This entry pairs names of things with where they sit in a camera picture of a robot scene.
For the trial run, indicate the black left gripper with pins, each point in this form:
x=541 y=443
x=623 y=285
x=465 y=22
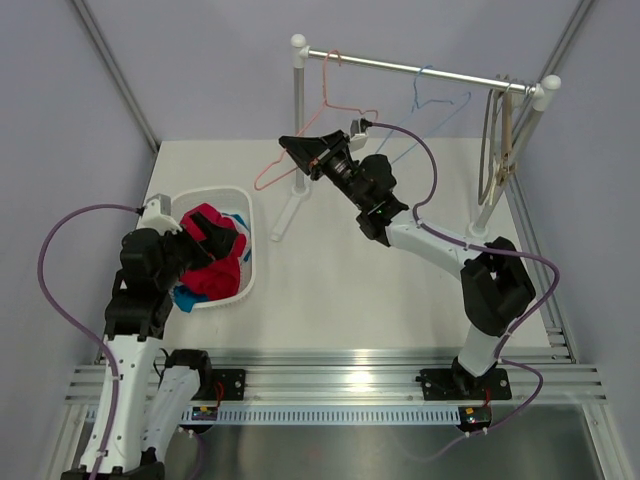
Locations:
x=218 y=241

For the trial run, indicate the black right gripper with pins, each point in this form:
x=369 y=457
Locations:
x=305 y=150

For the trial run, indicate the red t shirt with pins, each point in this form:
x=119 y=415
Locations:
x=226 y=239

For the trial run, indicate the blue t shirt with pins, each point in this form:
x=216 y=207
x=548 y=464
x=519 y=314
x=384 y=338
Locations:
x=219 y=281

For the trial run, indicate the light blue hanger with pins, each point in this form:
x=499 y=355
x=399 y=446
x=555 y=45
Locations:
x=427 y=115

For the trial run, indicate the white t shirt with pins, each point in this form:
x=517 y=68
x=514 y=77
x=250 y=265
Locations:
x=242 y=245

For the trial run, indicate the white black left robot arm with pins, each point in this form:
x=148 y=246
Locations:
x=132 y=433

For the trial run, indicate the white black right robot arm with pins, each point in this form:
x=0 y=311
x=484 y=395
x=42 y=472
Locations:
x=496 y=288

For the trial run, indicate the wooden hanger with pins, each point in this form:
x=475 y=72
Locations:
x=502 y=142

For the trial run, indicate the white perforated plastic basket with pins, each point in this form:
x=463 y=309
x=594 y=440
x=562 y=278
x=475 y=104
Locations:
x=226 y=199

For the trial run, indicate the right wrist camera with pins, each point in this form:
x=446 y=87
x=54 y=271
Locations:
x=358 y=133

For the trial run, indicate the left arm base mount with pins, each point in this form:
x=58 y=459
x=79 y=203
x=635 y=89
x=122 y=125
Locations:
x=218 y=385

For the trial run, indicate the white slotted cable duct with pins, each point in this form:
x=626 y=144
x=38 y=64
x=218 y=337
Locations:
x=236 y=415

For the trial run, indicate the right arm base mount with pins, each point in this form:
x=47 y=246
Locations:
x=472 y=395

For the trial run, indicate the aluminium frame rail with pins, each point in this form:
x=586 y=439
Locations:
x=387 y=376

